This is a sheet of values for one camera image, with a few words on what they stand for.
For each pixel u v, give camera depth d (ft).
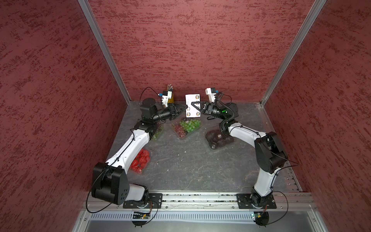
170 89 3.60
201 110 2.32
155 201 2.43
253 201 2.20
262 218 2.31
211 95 2.33
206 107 2.28
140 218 2.38
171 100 3.66
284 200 2.48
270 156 1.64
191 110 2.33
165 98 2.27
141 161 2.77
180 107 2.36
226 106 2.07
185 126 3.19
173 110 2.14
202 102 2.35
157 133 3.19
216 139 3.12
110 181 1.32
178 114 2.20
